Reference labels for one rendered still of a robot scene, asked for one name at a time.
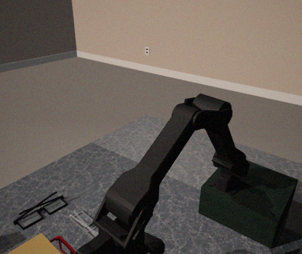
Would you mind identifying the black glasses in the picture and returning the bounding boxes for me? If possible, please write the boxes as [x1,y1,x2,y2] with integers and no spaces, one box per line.
[13,192,68,230]

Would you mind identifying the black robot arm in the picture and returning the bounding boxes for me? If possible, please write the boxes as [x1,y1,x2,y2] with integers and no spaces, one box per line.
[74,94,250,254]

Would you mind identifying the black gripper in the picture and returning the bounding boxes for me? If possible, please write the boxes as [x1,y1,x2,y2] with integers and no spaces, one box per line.
[141,232,165,254]

